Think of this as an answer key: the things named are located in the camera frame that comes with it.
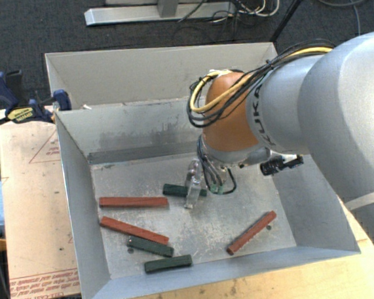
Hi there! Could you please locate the dark green flat block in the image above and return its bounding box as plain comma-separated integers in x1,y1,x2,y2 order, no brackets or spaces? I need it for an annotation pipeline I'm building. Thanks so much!
161,179,209,202
143,254,194,275
125,230,176,262

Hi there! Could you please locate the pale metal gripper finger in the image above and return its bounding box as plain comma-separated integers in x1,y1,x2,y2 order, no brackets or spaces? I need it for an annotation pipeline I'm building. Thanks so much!
181,175,202,210
188,158,206,194

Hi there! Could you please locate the black cylinder on white bracket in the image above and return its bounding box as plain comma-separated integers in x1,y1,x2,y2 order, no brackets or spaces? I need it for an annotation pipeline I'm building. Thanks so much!
237,143,306,179

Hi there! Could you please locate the brown cardboard board red print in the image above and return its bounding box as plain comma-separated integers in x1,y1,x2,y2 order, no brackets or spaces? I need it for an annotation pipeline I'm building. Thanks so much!
0,103,83,299

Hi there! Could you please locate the red-brown flat block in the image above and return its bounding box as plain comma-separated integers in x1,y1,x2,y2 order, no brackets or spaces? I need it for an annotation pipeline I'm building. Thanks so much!
222,209,281,256
98,190,170,215
98,209,171,253

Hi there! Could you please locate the grey metal bin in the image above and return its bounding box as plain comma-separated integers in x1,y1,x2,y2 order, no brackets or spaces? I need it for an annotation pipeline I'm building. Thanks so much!
44,24,364,299

